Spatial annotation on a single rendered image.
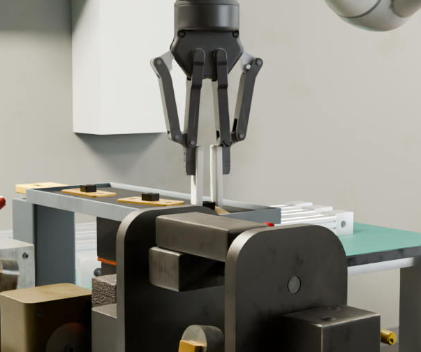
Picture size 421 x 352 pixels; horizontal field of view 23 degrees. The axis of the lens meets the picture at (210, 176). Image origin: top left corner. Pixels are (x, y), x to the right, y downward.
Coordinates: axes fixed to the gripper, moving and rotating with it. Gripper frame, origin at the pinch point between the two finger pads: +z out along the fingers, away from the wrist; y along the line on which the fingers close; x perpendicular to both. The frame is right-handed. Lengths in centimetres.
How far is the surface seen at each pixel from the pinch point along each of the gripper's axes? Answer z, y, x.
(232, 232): 1.9, 4.9, 30.9
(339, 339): 9.8, -2.2, 38.1
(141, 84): -8, -36, -264
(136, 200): 4.0, 6.4, -11.4
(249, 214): 4.1, -3.8, 4.8
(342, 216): 42, -112, -250
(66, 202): 4.6, 14.8, -14.8
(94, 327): 14.1, 14.7, 12.3
